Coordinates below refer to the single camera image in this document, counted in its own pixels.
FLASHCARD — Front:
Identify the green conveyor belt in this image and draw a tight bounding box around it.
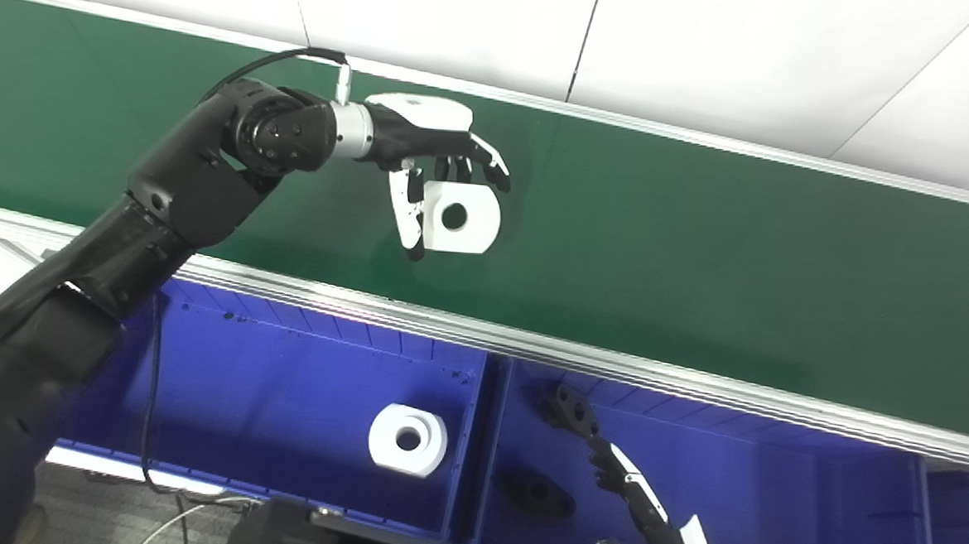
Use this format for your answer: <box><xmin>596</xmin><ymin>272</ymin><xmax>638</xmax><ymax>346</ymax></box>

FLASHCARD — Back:
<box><xmin>0</xmin><ymin>0</ymin><xmax>969</xmax><ymax>439</ymax></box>

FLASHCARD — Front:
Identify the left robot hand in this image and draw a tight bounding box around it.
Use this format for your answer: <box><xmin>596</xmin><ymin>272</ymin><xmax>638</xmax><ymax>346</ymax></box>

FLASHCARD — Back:
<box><xmin>357</xmin><ymin>92</ymin><xmax>515</xmax><ymax>266</ymax></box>

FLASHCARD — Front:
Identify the black robot torso base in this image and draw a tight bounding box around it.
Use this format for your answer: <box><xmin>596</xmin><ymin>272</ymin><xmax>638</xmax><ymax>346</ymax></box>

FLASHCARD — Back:
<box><xmin>221</xmin><ymin>494</ymin><xmax>539</xmax><ymax>544</ymax></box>

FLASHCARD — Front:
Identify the black flange part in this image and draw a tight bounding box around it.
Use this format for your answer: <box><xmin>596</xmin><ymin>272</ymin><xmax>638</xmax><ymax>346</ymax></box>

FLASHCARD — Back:
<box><xmin>495</xmin><ymin>468</ymin><xmax>579</xmax><ymax>520</ymax></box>
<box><xmin>541</xmin><ymin>383</ymin><xmax>604</xmax><ymax>438</ymax></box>

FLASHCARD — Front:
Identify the aluminium conveyor side rail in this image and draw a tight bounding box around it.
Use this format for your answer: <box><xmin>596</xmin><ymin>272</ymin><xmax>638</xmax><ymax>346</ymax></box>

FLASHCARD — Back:
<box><xmin>0</xmin><ymin>200</ymin><xmax>969</xmax><ymax>464</ymax></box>
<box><xmin>0</xmin><ymin>0</ymin><xmax>969</xmax><ymax>211</ymax></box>

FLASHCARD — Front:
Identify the white cylindrical part with hole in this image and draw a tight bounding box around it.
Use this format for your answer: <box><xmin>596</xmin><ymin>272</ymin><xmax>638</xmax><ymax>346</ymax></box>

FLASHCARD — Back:
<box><xmin>419</xmin><ymin>180</ymin><xmax>504</xmax><ymax>255</ymax></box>
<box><xmin>367</xmin><ymin>402</ymin><xmax>450</xmax><ymax>479</ymax></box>

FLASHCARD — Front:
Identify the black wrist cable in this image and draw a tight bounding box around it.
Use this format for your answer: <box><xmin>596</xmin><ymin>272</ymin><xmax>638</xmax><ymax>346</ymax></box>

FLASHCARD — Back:
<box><xmin>135</xmin><ymin>40</ymin><xmax>356</xmax><ymax>544</ymax></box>

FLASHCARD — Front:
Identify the thin white cable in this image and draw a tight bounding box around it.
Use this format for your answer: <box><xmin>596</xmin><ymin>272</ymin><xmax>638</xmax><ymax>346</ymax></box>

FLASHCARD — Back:
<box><xmin>134</xmin><ymin>490</ymin><xmax>262</xmax><ymax>544</ymax></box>

